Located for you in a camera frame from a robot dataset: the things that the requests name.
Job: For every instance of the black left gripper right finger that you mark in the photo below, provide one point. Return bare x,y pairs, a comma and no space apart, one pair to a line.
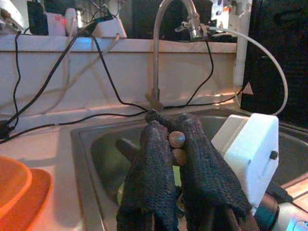
204,180

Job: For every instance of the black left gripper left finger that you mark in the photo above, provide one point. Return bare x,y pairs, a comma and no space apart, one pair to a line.
149,180

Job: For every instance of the orange plastic plate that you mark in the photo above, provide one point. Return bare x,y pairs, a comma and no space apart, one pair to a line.
38,192

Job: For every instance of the orange plastic bowl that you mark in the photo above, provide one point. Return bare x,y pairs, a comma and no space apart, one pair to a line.
12,183

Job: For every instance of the brown wooden spoon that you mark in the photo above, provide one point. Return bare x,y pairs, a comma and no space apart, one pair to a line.
125,148

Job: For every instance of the stainless steel sink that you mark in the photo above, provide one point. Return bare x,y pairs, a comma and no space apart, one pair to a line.
103,149

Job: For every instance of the metal gooseneck faucet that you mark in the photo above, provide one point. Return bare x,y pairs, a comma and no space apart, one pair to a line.
156,60

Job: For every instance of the white plastic pipe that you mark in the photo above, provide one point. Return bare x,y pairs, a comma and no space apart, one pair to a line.
241,48

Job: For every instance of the large black appliance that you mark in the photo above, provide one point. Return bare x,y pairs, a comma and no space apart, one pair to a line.
276,60

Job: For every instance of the white charger box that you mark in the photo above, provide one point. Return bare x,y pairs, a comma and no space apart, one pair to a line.
110,29

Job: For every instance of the white plug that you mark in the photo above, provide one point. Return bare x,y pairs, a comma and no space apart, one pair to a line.
71,21

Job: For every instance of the white adapter with red light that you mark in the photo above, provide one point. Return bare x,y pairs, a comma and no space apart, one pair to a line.
56,24

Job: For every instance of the black box device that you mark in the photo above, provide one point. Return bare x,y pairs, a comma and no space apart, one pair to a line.
37,19

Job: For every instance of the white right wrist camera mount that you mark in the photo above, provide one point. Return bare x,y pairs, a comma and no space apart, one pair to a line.
252,156

